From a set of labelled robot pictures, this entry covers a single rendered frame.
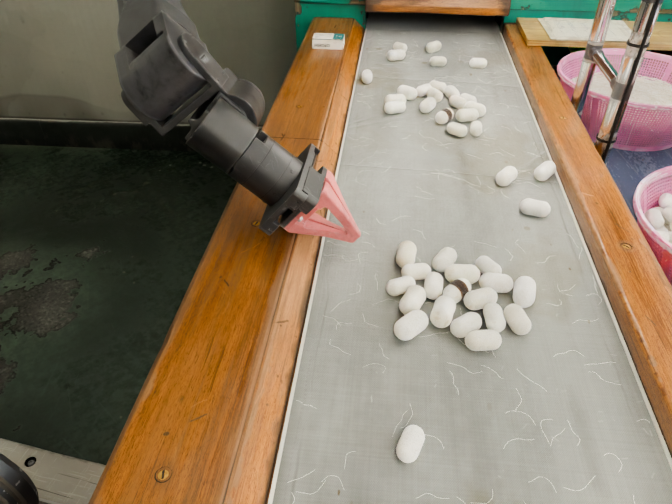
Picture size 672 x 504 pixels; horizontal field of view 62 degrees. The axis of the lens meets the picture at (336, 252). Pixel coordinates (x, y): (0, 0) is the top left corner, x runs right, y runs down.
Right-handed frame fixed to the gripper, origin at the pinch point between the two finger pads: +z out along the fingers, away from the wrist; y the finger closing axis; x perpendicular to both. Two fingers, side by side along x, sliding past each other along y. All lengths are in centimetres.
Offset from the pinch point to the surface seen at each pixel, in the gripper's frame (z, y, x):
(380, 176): 3.3, 16.5, 0.0
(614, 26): 34, 74, -33
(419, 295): 6.1, -8.5, -4.3
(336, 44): -8, 58, 4
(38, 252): -34, 82, 127
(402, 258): 4.8, -2.8, -3.1
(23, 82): -80, 151, 128
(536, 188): 18.9, 15.8, -13.2
